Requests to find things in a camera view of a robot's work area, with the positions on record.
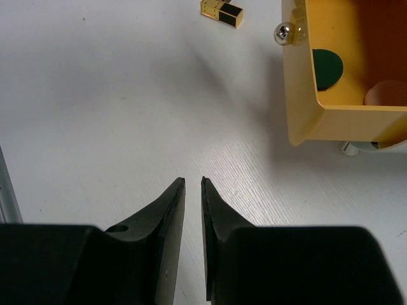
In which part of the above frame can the yellow drawer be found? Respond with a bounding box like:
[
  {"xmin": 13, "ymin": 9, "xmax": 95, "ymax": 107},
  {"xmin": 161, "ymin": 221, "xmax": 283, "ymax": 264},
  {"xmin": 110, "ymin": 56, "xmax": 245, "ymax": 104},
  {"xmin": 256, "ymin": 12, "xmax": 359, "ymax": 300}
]
[{"xmin": 282, "ymin": 1, "xmax": 406, "ymax": 146}]

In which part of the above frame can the dark green round disc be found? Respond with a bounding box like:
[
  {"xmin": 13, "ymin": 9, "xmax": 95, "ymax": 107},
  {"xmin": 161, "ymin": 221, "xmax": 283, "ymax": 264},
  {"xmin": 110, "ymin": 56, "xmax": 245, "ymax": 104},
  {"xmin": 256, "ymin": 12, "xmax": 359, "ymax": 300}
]
[{"xmin": 312, "ymin": 49, "xmax": 343, "ymax": 92}]

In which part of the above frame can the grey bottom drawer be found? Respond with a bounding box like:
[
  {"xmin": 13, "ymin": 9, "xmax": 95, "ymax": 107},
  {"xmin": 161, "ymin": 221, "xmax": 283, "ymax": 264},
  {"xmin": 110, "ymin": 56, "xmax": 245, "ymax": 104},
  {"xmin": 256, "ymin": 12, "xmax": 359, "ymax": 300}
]
[{"xmin": 340, "ymin": 141, "xmax": 406, "ymax": 156}]

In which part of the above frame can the gold lipstick tube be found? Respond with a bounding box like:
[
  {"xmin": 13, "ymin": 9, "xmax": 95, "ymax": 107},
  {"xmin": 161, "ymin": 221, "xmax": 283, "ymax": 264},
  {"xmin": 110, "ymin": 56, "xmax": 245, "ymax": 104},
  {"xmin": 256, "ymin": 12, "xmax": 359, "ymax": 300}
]
[{"xmin": 200, "ymin": 0, "xmax": 225, "ymax": 20}]

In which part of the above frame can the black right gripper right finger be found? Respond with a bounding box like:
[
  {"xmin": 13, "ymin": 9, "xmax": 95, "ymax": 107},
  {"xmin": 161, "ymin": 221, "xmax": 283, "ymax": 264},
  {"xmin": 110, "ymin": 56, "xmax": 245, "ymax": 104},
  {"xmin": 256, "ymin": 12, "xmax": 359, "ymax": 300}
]
[{"xmin": 201, "ymin": 178, "xmax": 404, "ymax": 304}]

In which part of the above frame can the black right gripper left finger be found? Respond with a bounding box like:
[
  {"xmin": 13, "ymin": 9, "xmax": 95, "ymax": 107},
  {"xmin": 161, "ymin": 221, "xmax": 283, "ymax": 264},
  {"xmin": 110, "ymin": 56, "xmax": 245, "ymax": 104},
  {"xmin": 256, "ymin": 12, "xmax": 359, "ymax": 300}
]
[{"xmin": 1, "ymin": 178, "xmax": 185, "ymax": 304}]

